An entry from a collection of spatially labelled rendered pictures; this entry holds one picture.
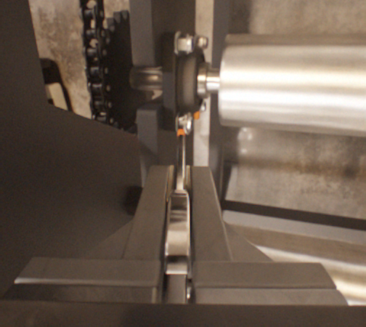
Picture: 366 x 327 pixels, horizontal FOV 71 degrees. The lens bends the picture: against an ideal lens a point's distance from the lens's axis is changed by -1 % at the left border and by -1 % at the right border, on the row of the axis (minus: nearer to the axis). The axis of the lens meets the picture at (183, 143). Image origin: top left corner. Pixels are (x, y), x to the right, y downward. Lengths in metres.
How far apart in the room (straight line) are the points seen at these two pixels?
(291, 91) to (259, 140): 1.00
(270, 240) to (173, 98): 0.27
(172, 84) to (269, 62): 0.11
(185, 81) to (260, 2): 0.92
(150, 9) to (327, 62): 0.18
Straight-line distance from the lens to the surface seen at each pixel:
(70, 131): 0.17
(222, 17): 0.87
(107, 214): 0.22
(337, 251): 0.47
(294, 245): 0.45
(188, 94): 0.32
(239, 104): 0.30
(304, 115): 0.31
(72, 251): 0.18
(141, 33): 0.29
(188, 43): 0.30
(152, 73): 0.36
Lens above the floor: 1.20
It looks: 63 degrees down
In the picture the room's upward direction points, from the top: 144 degrees counter-clockwise
